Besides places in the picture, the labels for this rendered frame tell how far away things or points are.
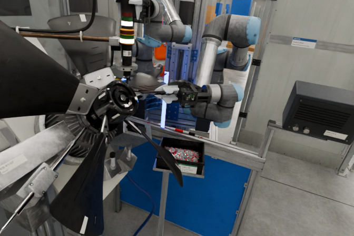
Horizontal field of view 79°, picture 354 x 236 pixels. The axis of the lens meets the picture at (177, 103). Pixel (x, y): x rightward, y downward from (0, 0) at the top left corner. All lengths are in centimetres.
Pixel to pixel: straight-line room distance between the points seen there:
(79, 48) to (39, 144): 32
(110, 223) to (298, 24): 233
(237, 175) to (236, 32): 72
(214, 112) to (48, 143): 61
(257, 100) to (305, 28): 83
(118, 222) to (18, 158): 129
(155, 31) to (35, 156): 63
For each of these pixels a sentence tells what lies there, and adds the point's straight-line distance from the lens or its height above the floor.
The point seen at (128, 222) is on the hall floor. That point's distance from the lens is 185.
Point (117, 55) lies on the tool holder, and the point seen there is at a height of 133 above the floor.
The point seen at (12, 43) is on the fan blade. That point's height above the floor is 138.
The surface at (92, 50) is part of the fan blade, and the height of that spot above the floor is 133.
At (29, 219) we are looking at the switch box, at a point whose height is 70.
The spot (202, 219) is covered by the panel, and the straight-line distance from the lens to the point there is 155.
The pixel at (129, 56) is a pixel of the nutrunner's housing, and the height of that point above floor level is 133.
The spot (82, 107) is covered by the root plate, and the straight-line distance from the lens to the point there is 68.
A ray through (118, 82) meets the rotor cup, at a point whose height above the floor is 126.
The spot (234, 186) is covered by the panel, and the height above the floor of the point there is 62.
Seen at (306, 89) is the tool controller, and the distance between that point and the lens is 98.
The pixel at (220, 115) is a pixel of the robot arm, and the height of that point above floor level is 109.
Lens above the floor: 149
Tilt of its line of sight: 25 degrees down
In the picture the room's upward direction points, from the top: 6 degrees clockwise
